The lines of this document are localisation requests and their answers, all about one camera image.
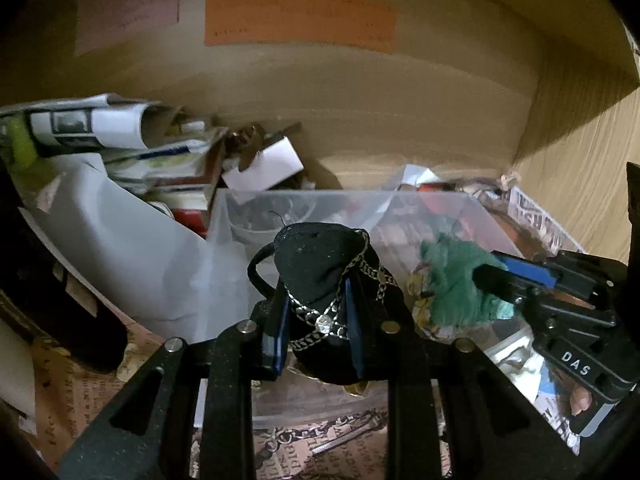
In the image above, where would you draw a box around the pink paper label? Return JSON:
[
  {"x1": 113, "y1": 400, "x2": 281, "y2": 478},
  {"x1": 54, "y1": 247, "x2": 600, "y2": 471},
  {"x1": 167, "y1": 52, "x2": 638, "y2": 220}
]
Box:
[{"x1": 75, "y1": 0, "x2": 181, "y2": 57}]

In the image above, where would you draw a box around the yellow patterned cloth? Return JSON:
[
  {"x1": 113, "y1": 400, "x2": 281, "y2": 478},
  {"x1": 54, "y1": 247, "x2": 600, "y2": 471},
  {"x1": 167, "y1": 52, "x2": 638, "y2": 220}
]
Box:
[{"x1": 407, "y1": 260, "x2": 471, "y2": 345}]

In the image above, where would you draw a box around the clear plastic storage box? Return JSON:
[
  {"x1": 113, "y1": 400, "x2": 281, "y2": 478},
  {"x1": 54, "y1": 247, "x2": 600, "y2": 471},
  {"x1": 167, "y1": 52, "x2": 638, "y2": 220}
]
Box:
[{"x1": 204, "y1": 187, "x2": 543, "y2": 423}]

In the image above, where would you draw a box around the stack of books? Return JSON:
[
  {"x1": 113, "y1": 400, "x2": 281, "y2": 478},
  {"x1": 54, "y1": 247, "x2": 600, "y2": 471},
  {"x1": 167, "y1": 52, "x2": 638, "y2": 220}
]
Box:
[{"x1": 102, "y1": 120, "x2": 226, "y2": 238}]

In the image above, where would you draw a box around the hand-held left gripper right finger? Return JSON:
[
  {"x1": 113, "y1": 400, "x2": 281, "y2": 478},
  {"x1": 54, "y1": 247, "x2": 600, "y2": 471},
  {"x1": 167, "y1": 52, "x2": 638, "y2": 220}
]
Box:
[{"x1": 349, "y1": 279, "x2": 587, "y2": 480}]

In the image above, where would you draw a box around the rolled newspaper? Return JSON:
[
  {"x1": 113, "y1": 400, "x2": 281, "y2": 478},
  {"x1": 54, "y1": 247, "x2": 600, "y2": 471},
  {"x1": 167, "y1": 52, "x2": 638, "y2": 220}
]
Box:
[{"x1": 0, "y1": 92, "x2": 166, "y2": 158}]

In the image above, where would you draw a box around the white card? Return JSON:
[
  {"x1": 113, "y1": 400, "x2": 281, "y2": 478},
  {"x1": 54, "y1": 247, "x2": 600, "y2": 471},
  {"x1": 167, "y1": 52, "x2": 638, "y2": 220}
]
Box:
[{"x1": 221, "y1": 136, "x2": 304, "y2": 193}]

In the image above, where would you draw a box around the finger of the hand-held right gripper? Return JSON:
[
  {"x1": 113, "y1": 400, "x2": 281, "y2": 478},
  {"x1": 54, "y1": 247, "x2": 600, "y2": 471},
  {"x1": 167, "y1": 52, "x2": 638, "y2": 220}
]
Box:
[
  {"x1": 471, "y1": 263, "x2": 618, "y2": 330},
  {"x1": 491, "y1": 250, "x2": 560, "y2": 288}
]

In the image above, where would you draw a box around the brown printed paper liner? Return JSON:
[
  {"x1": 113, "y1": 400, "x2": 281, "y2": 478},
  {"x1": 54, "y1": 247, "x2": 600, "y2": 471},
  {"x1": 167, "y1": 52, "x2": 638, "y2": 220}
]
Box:
[{"x1": 30, "y1": 310, "x2": 453, "y2": 480}]

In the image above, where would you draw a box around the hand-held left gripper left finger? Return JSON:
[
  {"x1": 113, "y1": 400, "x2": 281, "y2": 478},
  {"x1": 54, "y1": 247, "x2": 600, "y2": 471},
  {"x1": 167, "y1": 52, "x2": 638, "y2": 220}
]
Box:
[{"x1": 57, "y1": 299, "x2": 292, "y2": 480}]

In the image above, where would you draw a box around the orange paper label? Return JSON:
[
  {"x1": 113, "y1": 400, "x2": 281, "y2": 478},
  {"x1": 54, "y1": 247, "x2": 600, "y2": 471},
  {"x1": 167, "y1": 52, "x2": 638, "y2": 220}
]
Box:
[{"x1": 204, "y1": 0, "x2": 398, "y2": 55}]

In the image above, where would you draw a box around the green fuzzy cloth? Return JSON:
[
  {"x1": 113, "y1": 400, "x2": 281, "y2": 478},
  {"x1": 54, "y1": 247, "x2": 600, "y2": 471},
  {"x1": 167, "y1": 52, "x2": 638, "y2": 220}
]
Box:
[{"x1": 417, "y1": 234, "x2": 516, "y2": 327}]

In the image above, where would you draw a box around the large white paper sheet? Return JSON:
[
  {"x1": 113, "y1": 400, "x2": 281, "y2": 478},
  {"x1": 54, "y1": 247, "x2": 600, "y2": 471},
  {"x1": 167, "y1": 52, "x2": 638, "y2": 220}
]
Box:
[{"x1": 17, "y1": 152, "x2": 251, "y2": 343}]

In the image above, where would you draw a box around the dark bag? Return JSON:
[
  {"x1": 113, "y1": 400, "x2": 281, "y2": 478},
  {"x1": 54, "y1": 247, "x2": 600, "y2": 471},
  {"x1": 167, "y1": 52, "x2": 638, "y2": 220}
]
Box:
[{"x1": 0, "y1": 160, "x2": 128, "y2": 373}]

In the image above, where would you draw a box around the black pouch with chain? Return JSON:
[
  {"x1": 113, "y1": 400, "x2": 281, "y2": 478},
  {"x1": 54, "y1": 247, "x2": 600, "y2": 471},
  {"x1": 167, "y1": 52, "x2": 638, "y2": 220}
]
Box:
[{"x1": 247, "y1": 222, "x2": 417, "y2": 386}]

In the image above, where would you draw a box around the blue and white packet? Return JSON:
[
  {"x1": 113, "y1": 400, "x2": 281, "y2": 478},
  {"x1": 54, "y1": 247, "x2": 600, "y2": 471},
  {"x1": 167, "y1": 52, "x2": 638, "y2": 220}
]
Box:
[{"x1": 487, "y1": 330, "x2": 581, "y2": 453}]

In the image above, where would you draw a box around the person's right hand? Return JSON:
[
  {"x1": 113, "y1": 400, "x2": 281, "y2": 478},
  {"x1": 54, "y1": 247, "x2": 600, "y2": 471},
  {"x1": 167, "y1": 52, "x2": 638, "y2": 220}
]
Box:
[{"x1": 570, "y1": 385, "x2": 594, "y2": 417}]

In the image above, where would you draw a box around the newspaper sheet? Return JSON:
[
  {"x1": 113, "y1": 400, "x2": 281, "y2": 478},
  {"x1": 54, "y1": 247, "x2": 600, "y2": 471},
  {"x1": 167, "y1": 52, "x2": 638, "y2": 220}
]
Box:
[{"x1": 505, "y1": 185, "x2": 586, "y2": 256}]

